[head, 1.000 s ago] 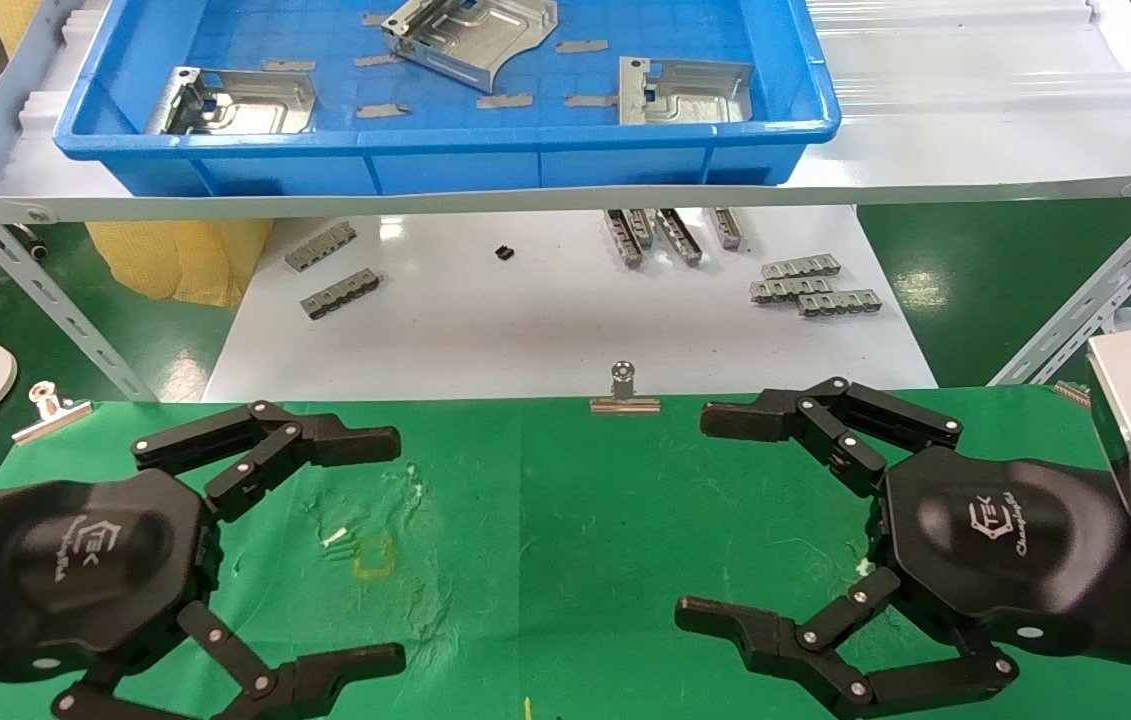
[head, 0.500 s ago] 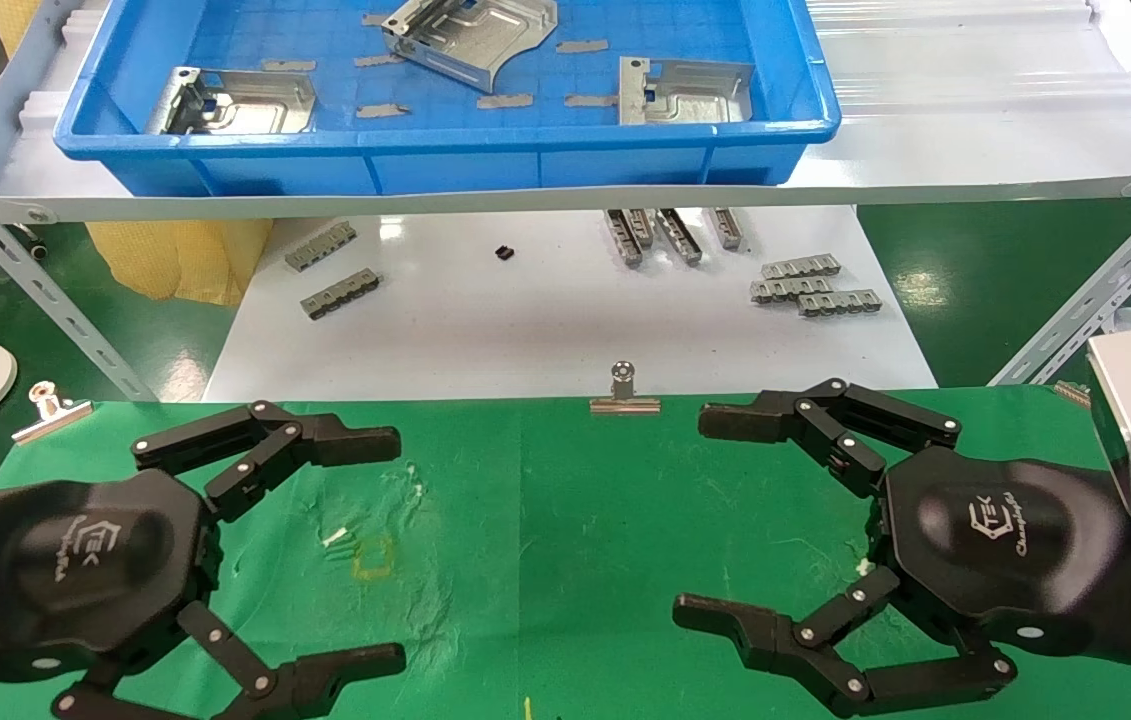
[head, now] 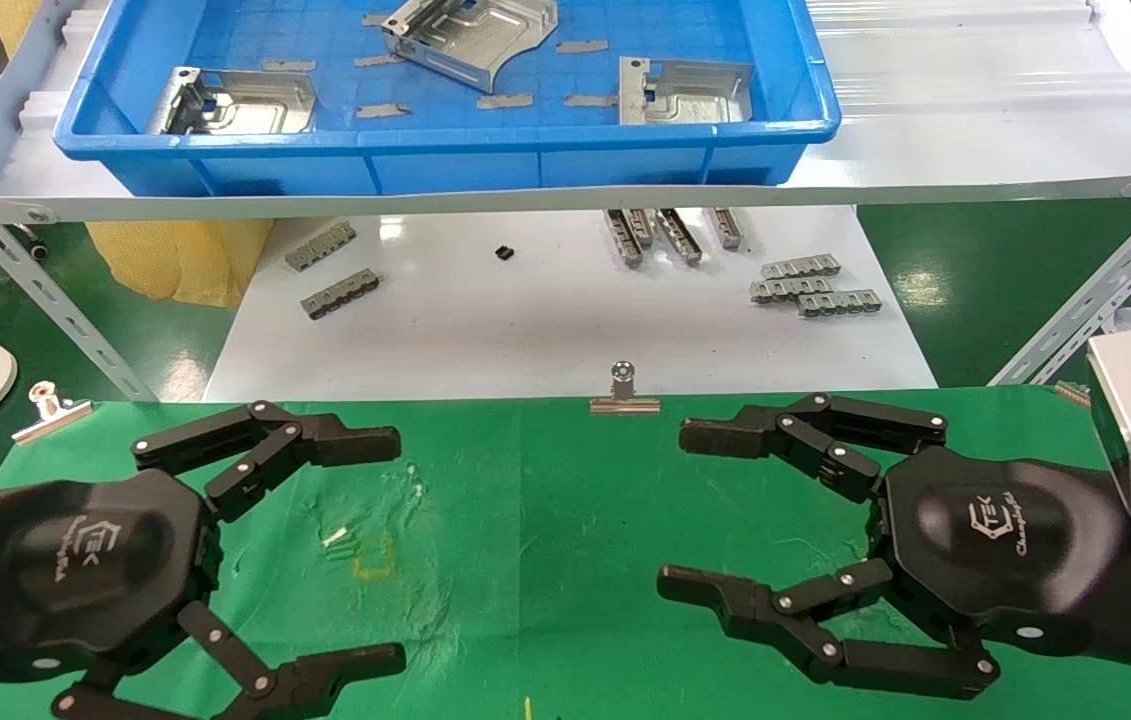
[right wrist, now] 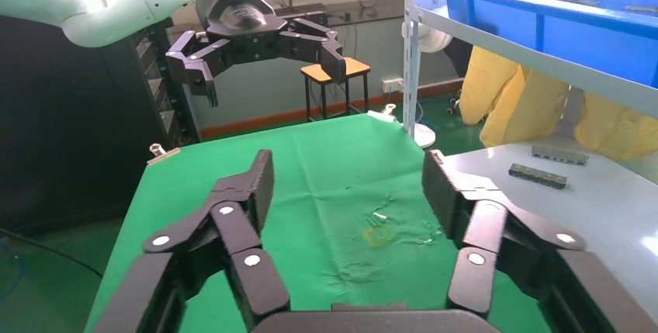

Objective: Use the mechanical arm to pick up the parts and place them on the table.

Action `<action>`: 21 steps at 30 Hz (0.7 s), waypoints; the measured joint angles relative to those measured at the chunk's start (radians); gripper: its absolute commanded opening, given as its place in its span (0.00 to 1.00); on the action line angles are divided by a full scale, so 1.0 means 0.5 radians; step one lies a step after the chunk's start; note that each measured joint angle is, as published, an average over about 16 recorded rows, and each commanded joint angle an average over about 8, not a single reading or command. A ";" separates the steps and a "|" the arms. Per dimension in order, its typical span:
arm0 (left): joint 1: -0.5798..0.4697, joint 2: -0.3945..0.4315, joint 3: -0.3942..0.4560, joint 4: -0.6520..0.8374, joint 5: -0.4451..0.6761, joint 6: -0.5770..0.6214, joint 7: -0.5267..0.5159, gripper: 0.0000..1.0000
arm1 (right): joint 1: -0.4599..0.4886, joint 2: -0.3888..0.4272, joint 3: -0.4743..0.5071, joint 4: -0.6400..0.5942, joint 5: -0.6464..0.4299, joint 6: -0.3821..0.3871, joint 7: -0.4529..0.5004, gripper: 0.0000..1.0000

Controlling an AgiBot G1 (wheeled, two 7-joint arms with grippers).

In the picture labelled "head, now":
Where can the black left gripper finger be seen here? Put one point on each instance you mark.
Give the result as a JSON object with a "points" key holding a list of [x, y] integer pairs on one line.
{"points": [[325, 675], [325, 440]]}

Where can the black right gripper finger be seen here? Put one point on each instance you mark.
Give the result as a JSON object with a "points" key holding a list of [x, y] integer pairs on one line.
{"points": [[745, 605], [735, 435]]}

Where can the stamped sheet metal part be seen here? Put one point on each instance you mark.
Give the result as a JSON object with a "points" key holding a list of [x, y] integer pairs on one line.
{"points": [[470, 45], [265, 110], [695, 100]]}

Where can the grey connector strips right group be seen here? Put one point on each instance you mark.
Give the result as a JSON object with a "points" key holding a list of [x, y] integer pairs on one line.
{"points": [[839, 302]]}

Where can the small white scrap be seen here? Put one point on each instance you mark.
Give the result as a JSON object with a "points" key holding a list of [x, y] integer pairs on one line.
{"points": [[333, 537]]}

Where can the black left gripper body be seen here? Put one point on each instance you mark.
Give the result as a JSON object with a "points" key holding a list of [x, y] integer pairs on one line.
{"points": [[75, 560]]}

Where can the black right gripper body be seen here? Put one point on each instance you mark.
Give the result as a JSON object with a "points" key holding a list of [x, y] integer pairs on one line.
{"points": [[995, 560]]}

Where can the green table cloth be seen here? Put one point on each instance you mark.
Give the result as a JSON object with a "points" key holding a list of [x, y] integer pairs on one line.
{"points": [[545, 520]]}

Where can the blue plastic bin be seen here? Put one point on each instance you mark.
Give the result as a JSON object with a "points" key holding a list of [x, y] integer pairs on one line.
{"points": [[445, 165]]}

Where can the yellow mesh bag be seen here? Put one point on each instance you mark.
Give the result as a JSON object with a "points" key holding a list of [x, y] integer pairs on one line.
{"points": [[175, 260]]}

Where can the perforated grey shelf post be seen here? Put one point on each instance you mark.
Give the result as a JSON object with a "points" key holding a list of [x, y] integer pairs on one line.
{"points": [[35, 290], [1095, 300]]}

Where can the grey tape strip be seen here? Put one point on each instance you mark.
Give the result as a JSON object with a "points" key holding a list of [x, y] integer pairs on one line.
{"points": [[582, 46], [383, 110], [377, 19], [505, 101], [288, 65], [590, 100], [380, 60]]}

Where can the white metal shelf board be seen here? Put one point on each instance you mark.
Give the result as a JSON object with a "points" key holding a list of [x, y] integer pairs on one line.
{"points": [[975, 150]]}

